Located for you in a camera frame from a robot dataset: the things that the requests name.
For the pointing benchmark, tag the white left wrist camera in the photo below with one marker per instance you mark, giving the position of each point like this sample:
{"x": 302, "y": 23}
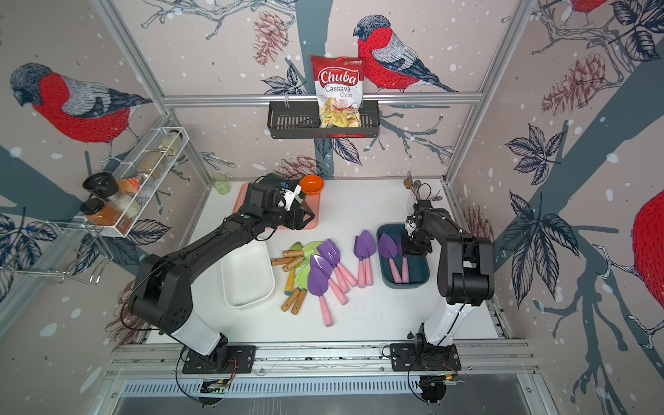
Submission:
{"x": 288, "y": 196}

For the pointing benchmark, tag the purple shovel pink handle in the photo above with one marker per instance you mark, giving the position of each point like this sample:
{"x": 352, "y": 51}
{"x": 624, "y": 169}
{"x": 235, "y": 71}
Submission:
{"x": 318, "y": 285}
{"x": 388, "y": 250}
{"x": 404, "y": 268}
{"x": 329, "y": 251}

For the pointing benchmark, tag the teal storage tray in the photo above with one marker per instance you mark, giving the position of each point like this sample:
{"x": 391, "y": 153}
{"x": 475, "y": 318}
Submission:
{"x": 417, "y": 266}

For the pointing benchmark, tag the white wire spice rack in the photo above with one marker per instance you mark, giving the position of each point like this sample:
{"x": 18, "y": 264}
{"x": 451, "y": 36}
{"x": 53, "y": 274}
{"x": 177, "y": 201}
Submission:
{"x": 149, "y": 168}

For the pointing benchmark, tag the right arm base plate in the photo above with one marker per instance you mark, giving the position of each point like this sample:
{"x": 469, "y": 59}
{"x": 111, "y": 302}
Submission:
{"x": 406, "y": 357}

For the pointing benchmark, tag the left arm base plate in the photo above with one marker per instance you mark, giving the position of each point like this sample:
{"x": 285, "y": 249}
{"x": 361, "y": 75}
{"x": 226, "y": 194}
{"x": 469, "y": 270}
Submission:
{"x": 226, "y": 359}

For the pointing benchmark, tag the white storage tray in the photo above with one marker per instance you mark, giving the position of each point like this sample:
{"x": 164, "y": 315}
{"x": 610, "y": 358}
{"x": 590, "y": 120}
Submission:
{"x": 247, "y": 276}

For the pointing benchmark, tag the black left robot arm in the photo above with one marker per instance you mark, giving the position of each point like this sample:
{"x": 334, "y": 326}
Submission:
{"x": 162, "y": 294}

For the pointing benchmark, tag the pink cutting board tray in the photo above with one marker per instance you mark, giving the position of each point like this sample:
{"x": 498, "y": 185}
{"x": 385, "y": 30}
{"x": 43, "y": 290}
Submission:
{"x": 313, "y": 202}

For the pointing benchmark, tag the black lid spice jar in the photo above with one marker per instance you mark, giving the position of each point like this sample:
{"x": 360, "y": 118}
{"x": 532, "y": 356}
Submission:
{"x": 102, "y": 185}

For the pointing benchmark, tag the Chuba cassava chips bag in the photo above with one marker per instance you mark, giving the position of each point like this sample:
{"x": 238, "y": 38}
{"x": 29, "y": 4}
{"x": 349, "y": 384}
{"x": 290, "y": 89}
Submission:
{"x": 339, "y": 90}

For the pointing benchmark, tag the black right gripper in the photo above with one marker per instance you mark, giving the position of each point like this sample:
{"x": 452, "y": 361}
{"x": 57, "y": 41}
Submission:
{"x": 422, "y": 251}

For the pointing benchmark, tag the orange plastic bowl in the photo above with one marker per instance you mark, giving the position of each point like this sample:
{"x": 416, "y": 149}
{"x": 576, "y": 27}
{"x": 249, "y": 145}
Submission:
{"x": 312, "y": 185}

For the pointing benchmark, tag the green shovel yellow handle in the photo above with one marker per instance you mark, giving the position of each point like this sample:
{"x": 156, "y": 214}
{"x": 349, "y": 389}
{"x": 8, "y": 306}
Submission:
{"x": 290, "y": 283}

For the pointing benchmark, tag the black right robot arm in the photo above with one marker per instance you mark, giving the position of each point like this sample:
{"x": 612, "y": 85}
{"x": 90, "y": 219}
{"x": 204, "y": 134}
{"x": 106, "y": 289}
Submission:
{"x": 465, "y": 276}

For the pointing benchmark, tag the purple shovel front pink handle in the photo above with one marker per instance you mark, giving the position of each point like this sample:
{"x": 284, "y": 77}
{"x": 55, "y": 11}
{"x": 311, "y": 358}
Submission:
{"x": 318, "y": 285}

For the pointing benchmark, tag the green shovel wooden handle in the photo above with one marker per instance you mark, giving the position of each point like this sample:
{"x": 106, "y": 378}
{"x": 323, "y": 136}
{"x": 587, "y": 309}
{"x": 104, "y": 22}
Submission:
{"x": 297, "y": 255}
{"x": 295, "y": 298}

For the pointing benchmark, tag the clear glass with cutlery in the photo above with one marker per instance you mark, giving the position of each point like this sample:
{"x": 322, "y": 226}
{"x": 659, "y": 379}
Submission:
{"x": 419, "y": 191}

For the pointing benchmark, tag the black wire wall basket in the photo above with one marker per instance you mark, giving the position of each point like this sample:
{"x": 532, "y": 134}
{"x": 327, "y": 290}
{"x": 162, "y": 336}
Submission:
{"x": 300, "y": 120}

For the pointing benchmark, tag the small green glass cup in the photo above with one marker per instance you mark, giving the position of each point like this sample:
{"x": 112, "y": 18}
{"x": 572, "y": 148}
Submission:
{"x": 221, "y": 183}

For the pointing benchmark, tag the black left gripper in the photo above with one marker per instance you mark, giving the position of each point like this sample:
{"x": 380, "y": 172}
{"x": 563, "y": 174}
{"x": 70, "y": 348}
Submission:
{"x": 299, "y": 223}

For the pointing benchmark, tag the dark green cloth napkin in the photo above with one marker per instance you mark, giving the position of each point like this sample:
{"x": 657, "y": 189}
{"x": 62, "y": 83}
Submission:
{"x": 264, "y": 194}

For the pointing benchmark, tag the orange spice jar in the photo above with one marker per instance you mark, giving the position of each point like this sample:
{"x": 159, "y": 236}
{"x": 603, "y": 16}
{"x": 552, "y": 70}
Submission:
{"x": 105, "y": 215}

